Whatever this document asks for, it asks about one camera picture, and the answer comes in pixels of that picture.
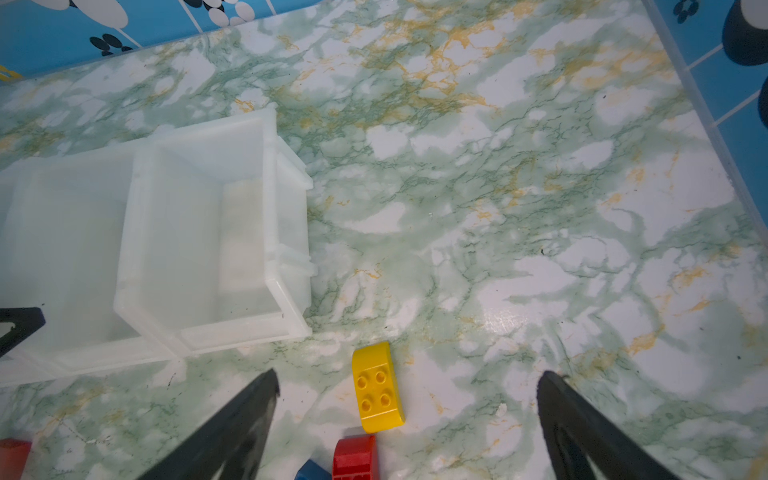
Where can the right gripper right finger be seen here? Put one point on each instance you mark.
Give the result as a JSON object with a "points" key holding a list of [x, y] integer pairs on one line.
{"points": [[579, 438]]}

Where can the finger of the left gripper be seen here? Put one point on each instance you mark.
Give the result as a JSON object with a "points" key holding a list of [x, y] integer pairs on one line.
{"points": [[23, 322]]}

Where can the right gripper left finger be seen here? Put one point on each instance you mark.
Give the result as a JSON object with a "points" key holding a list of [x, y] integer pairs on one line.
{"points": [[231, 443]]}

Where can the small blue lego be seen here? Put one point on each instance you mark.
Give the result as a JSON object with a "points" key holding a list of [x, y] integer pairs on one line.
{"points": [[310, 470]]}

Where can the red lego brick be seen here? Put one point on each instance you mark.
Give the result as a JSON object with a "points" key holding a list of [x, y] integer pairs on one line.
{"points": [[356, 458]]}

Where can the small red square lego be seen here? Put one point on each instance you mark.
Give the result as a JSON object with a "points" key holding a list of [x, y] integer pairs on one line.
{"points": [[13, 458]]}

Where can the yellow curved lego brick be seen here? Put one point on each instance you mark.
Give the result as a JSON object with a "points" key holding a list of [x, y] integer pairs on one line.
{"points": [[376, 388]]}

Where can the middle translucent white bin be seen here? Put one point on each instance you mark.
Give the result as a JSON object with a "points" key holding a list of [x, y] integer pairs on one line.
{"points": [[62, 224]]}

